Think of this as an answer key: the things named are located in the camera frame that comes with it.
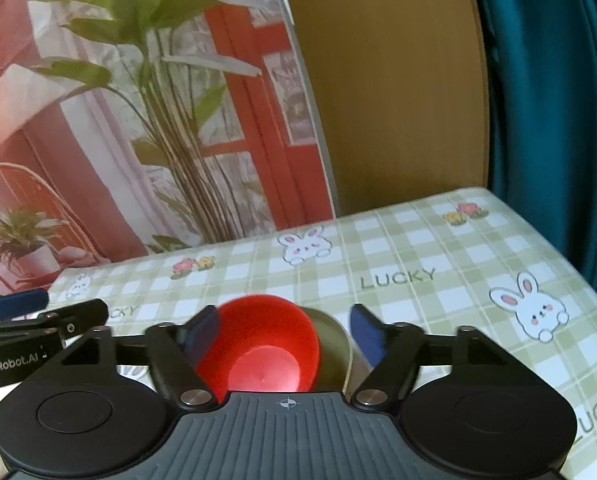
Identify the teal curtain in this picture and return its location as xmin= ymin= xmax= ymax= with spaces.
xmin=466 ymin=0 xmax=597 ymax=322

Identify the red bowl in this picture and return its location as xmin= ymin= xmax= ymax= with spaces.
xmin=194 ymin=296 xmax=322 ymax=404

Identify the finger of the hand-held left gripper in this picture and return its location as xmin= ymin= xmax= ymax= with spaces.
xmin=0 ymin=298 xmax=110 ymax=339
xmin=0 ymin=288 xmax=49 ymax=319

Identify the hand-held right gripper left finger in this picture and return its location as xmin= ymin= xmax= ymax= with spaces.
xmin=61 ymin=305 xmax=220 ymax=408

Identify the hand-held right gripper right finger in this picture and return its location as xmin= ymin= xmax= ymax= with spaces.
xmin=349 ymin=303 xmax=519 ymax=407

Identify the wooden board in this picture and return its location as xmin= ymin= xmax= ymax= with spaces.
xmin=276 ymin=0 xmax=490 ymax=219

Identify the printed plant backdrop cloth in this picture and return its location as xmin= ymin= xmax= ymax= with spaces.
xmin=0 ymin=0 xmax=337 ymax=299

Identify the olive green bowl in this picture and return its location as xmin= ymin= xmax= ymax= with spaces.
xmin=298 ymin=306 xmax=353 ymax=394

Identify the green checked bunny tablecloth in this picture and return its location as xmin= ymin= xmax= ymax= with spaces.
xmin=0 ymin=186 xmax=597 ymax=480

